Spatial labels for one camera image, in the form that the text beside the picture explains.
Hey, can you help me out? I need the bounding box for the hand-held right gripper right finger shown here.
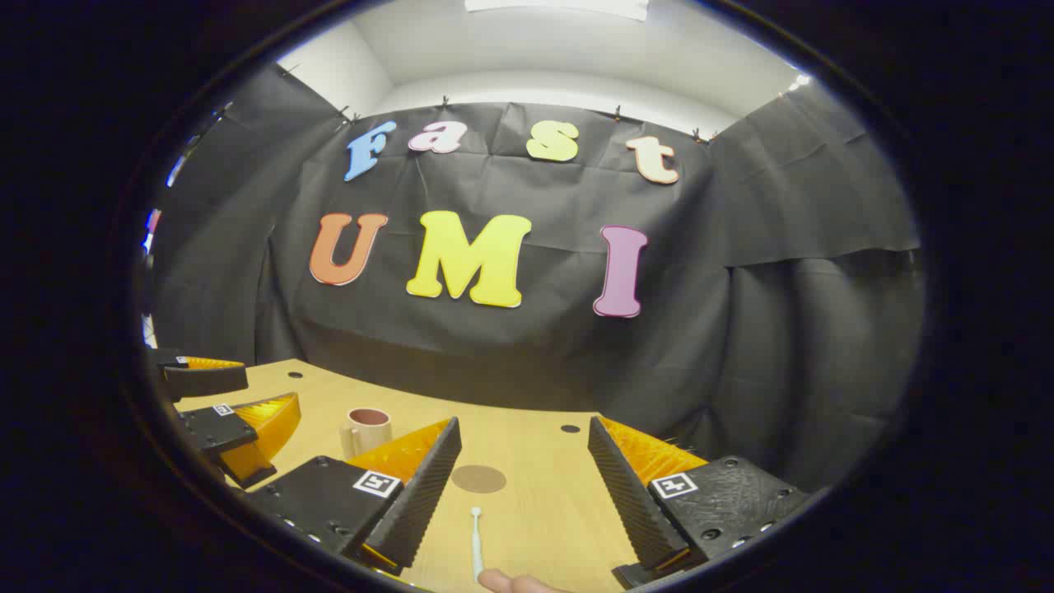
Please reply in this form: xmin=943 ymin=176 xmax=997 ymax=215
xmin=587 ymin=416 xmax=814 ymax=590

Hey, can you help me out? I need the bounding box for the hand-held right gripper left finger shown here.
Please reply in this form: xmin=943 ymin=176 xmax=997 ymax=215
xmin=245 ymin=416 xmax=464 ymax=577

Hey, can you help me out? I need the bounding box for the brown round coaster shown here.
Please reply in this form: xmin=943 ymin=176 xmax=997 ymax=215
xmin=450 ymin=465 xmax=508 ymax=495

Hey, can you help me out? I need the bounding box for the white toothbrush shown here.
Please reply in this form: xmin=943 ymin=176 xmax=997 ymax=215
xmin=469 ymin=506 xmax=487 ymax=582

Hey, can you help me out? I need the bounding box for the beige cup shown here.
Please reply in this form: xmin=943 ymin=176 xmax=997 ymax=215
xmin=340 ymin=407 xmax=394 ymax=461

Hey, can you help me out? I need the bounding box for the wooden desktop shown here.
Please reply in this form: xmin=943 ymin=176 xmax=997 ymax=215
xmin=173 ymin=358 xmax=725 ymax=593

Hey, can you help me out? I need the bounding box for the black backdrop cloth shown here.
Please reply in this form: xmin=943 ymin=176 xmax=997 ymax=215
xmin=148 ymin=62 xmax=927 ymax=495

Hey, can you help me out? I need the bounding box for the white ceiling light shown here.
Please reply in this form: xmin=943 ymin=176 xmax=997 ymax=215
xmin=464 ymin=0 xmax=651 ymax=22

